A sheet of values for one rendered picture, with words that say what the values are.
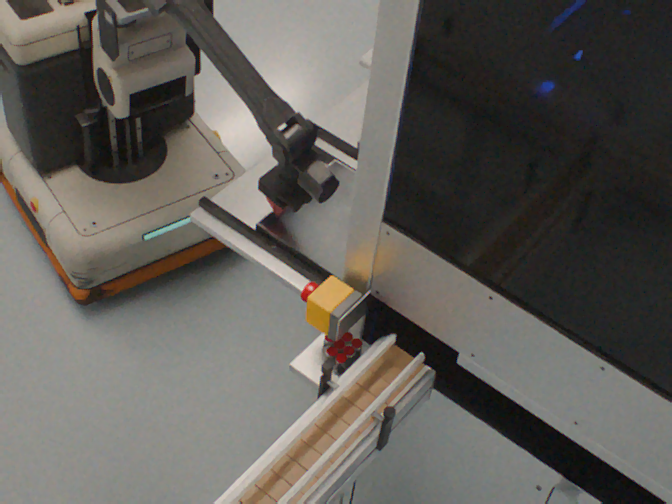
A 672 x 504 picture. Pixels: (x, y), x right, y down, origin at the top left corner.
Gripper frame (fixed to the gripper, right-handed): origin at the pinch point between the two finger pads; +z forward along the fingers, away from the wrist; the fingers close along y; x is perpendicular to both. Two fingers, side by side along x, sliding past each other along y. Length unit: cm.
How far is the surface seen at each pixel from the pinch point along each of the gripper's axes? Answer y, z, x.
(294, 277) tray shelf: 12.6, -0.1, -9.8
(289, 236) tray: 4.9, 1.0, -2.3
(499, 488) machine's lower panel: 69, 7, -13
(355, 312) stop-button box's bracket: 29.9, -15.3, -17.0
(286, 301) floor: -13, 94, 40
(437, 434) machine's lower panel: 53, 7, -13
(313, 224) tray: 6.3, 0.8, 3.7
